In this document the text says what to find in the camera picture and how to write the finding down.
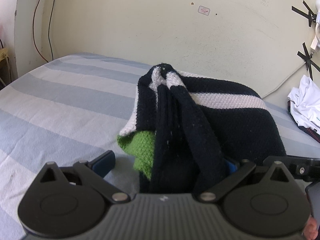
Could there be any red thin wall cable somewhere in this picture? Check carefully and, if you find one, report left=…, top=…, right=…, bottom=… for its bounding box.
left=32, top=0, right=57, bottom=63

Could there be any green knitted garment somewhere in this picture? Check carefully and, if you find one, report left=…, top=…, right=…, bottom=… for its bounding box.
left=117, top=131, right=156, bottom=180

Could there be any white wall sticker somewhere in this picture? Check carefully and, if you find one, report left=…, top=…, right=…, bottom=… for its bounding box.
left=198, top=5, right=210, bottom=16

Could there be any white wall charger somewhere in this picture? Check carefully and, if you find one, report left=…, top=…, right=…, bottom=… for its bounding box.
left=310, top=0, right=320, bottom=53

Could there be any red black patterned garment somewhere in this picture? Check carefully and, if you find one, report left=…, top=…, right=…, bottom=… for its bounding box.
left=287, top=101, right=320, bottom=143

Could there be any upper black tape cross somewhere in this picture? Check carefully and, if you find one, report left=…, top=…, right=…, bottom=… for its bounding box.
left=291, top=0, right=317, bottom=28

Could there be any black garment with white stripes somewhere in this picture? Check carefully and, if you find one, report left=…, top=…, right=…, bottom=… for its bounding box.
left=119, top=63, right=286, bottom=194

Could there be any grey wall cable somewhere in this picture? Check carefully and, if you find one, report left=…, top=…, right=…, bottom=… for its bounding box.
left=260, top=63, right=308, bottom=99

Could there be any person's right hand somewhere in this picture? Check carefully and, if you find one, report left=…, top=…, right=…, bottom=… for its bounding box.
left=303, top=217, right=318, bottom=240

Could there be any black tape cross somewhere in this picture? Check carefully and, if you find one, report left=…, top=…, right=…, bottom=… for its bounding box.
left=291, top=0, right=317, bottom=28
left=297, top=42, right=320, bottom=80

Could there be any white t-shirt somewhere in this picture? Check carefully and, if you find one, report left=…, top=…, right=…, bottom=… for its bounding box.
left=287, top=75, right=320, bottom=134

